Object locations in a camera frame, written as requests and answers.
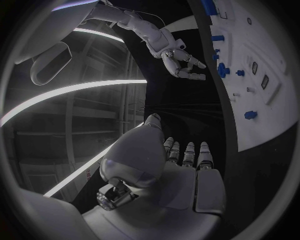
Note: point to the thick blue cylinder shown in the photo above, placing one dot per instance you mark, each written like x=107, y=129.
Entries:
x=208, y=6

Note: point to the small blue peg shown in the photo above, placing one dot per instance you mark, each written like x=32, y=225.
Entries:
x=240, y=73
x=217, y=50

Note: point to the white task board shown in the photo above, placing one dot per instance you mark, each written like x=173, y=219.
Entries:
x=269, y=112

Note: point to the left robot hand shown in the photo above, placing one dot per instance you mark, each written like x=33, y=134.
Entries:
x=145, y=159

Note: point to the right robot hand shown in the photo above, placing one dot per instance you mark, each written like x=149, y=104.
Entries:
x=172, y=62

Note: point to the blue plug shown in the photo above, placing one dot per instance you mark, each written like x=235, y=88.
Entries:
x=250, y=115

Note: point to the blue gear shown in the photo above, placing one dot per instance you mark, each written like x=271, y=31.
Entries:
x=221, y=70

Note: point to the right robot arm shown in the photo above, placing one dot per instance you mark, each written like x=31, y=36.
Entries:
x=140, y=24

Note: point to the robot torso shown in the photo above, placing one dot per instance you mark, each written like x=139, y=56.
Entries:
x=58, y=28

